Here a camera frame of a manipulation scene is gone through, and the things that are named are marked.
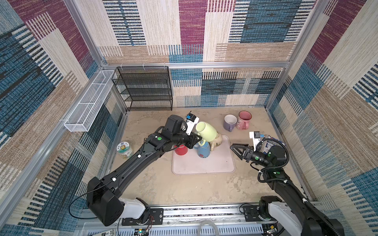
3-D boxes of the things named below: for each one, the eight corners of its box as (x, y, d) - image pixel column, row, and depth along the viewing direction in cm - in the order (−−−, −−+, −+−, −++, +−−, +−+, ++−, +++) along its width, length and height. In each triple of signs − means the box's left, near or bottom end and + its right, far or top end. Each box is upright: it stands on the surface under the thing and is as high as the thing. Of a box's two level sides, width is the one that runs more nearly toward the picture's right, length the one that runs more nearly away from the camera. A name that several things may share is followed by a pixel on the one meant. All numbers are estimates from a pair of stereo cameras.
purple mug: (223, 132, 106) (225, 126, 100) (221, 120, 113) (223, 114, 108) (237, 132, 105) (239, 126, 100) (234, 120, 113) (236, 114, 108)
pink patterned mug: (234, 131, 108) (237, 120, 99) (237, 119, 115) (240, 109, 106) (245, 134, 106) (250, 124, 97) (248, 122, 113) (252, 112, 104)
